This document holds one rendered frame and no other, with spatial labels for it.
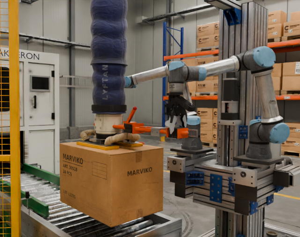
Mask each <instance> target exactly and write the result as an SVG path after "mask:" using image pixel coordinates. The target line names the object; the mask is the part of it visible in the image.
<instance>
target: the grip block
mask: <svg viewBox="0 0 300 237"><path fill-rule="evenodd" d="M140 126H144V123H135V122H133V123H124V133H132V134H140V133H143V132H139V131H135V130H134V128H135V127H140Z"/></svg>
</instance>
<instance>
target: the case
mask: <svg viewBox="0 0 300 237"><path fill-rule="evenodd" d="M117 146H119V149H116V150H100V149H96V148H91V147H86V146H82V145H77V142H67V143H60V201H61V202H63V203H65V204H67V205H69V206H71V207H72V208H74V209H76V210H78V211H80V212H82V213H84V214H86V215H88V216H90V217H92V218H94V219H96V220H98V221H100V222H102V223H104V224H106V225H108V226H110V227H114V226H117V225H120V224H123V223H127V222H130V221H133V220H136V219H139V218H142V217H145V216H148V215H151V214H154V213H157V212H160V211H163V147H156V146H150V145H144V144H143V146H139V147H126V146H120V145H117Z"/></svg>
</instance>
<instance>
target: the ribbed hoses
mask: <svg viewBox="0 0 300 237"><path fill-rule="evenodd" d="M94 132H95V130H93V129H92V130H85V131H82V132H81V133H80V137H81V138H82V139H83V140H84V141H88V140H89V137H88V136H90V135H95V133H94ZM126 139H129V140H130V142H136V141H138V140H139V139H140V135H139V134H132V133H121V134H117V135H114V136H110V137H108V138H106V140H105V142H104V144H105V145H111V143H114V142H118V141H122V140H126Z"/></svg>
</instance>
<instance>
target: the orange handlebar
mask: <svg viewBox="0 0 300 237"><path fill-rule="evenodd" d="M123 123H126V121H123ZM152 127H153V126H140V127H135V128H134V130H135V131H139V132H143V133H149V132H151V128H152ZM113 128H118V129H124V124H123V125H113ZM160 133H161V134H166V130H164V129H161V130H160ZM180 134H181V135H188V134H189V133H188V131H181V133H180Z"/></svg>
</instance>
